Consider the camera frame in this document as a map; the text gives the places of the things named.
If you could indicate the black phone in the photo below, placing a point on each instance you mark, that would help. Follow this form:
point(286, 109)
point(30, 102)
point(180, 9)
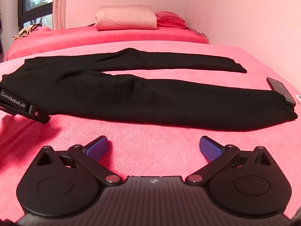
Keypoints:
point(281, 90)

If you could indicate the black pants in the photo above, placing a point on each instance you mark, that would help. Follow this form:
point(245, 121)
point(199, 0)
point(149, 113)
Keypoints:
point(141, 98)

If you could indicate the pink bed blanket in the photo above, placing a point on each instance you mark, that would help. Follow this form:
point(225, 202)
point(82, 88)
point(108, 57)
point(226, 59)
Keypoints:
point(150, 143)

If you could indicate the red bed cover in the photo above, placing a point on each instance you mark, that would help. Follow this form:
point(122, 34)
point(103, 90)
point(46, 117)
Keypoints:
point(94, 37)

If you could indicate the pale pink curtain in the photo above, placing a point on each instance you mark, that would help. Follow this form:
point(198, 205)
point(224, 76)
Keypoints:
point(58, 4)

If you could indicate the folded red cloth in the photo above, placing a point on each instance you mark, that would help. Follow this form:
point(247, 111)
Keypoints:
point(170, 20)

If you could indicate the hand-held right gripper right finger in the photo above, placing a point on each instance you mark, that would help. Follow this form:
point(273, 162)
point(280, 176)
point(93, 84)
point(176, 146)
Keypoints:
point(208, 147)

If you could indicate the folded pale pink blanket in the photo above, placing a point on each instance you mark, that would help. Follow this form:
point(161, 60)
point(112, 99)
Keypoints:
point(127, 17)

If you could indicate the crumpled beige cloth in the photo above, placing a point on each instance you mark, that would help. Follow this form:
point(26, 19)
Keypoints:
point(24, 31)

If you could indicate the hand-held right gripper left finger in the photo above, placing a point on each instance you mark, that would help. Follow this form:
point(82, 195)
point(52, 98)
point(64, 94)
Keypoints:
point(98, 146)

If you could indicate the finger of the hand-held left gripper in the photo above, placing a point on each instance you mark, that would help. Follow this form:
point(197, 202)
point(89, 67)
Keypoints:
point(38, 115)

